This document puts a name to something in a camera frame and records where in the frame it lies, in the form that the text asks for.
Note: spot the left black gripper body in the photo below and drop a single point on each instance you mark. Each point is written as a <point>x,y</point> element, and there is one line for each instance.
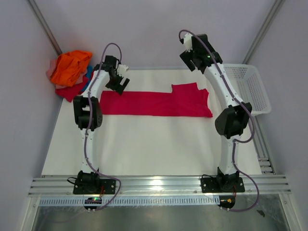
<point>114,82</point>

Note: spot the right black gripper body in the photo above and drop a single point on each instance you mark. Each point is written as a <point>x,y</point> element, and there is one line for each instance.
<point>192,59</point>

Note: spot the magenta pink t-shirt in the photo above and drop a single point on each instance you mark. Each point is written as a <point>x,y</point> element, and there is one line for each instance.
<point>185,100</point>

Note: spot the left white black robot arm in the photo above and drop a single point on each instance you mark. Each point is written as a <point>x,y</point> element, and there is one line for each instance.
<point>89,117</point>

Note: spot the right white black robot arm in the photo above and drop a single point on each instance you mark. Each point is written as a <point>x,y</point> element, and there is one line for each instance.
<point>233,119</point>

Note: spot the blue t-shirt in pile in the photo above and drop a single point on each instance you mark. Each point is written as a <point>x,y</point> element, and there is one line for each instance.
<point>87,78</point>

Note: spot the orange folded t-shirt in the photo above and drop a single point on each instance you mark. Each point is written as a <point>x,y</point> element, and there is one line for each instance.
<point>69,66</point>

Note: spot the white perforated plastic basket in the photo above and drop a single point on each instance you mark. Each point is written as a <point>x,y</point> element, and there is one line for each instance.
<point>248,84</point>

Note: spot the red t-shirt at bottom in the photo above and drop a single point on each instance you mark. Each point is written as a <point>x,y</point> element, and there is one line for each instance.
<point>69,93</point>

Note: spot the pink t-shirt under orange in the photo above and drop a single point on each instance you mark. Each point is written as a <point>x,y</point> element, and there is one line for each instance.
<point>51,69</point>

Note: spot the left controller board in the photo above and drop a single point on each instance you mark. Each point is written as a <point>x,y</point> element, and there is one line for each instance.
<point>92,203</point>

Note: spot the controller board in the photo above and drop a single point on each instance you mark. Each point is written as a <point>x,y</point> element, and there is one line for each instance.
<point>226,202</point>
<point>92,203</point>

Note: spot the right controller board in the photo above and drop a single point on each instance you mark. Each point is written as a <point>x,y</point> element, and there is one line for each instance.
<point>226,202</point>

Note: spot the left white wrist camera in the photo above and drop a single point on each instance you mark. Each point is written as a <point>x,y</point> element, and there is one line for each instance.
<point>122,69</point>

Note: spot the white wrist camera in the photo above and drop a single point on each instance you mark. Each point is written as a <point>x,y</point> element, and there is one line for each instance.
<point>122,69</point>
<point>187,41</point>

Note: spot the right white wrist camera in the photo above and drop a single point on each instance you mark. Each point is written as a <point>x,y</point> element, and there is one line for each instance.
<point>187,41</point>

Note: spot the left corner metal post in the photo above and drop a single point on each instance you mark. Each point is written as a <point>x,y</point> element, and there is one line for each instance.
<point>44,25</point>

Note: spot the corner metal post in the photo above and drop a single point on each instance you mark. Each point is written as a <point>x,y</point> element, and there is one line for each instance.
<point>44,25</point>
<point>270,17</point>

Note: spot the right corner metal post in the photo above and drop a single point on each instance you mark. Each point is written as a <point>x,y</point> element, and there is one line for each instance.
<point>270,17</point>

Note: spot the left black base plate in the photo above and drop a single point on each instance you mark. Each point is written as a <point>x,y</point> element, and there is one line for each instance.
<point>108,186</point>

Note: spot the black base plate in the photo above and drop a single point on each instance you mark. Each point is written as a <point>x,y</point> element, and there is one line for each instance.
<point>108,186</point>
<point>211,185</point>

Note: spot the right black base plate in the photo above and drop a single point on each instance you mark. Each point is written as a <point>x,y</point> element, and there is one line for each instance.
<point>211,185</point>

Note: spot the aluminium front rail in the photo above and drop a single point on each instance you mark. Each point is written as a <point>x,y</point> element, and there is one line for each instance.
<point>155,185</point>

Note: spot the slotted grey cable duct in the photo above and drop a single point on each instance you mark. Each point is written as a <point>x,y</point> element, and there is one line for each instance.
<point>133,201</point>

